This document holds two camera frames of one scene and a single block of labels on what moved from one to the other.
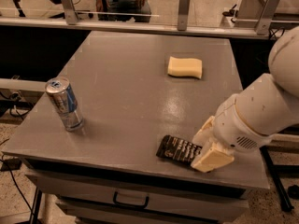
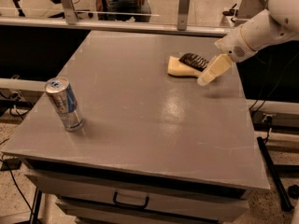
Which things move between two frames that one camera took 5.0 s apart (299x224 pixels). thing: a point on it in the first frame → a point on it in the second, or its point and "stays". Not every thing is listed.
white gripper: [234, 126] → [234, 45]
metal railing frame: [263, 31] stays
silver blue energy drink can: [62, 93] stays
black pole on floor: [286, 203] stays
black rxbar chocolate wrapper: [178, 149] → [194, 61]
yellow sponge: [185, 67] stays
